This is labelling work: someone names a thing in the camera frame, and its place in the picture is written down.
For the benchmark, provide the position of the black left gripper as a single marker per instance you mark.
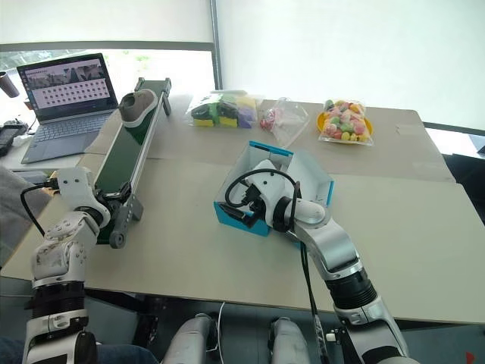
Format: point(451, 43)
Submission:
point(110, 209)

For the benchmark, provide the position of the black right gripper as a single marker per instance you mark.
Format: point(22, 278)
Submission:
point(254, 206)

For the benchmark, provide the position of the blue and white shoebox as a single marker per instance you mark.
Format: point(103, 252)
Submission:
point(314, 178)

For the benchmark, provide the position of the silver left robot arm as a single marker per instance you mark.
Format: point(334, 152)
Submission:
point(57, 258)

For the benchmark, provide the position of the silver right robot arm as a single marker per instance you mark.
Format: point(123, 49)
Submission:
point(333, 250)

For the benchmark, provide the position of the green conveyor belt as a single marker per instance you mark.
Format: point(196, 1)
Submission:
point(129, 151)

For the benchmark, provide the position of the grey canvas shoe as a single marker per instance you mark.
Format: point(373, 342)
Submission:
point(137, 107)

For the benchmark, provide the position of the grey open laptop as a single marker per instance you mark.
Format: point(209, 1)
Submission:
point(66, 110)

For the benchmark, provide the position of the clear bag with red items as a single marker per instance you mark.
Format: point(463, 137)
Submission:
point(282, 119)

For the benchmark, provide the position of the plastic bag of sponges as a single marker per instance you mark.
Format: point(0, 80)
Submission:
point(223, 110)

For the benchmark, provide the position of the yellow plate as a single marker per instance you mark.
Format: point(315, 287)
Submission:
point(321, 120)

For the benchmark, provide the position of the black controller device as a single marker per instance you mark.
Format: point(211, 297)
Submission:
point(9, 136)

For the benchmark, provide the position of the grey rounded robot leg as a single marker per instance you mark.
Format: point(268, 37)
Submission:
point(189, 341)
point(288, 341)

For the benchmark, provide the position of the bag of colourful toy fruits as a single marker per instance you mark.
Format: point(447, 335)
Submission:
point(345, 121)

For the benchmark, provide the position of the dark cup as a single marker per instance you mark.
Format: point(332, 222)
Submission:
point(8, 85)

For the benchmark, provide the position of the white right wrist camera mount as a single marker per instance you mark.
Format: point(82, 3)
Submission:
point(271, 186)

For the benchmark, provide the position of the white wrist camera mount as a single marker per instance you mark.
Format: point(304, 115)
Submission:
point(271, 186)
point(76, 187)

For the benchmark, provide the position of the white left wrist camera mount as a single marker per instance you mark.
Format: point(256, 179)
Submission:
point(76, 187)

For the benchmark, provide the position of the grey window frame post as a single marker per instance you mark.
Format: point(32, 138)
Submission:
point(216, 41)

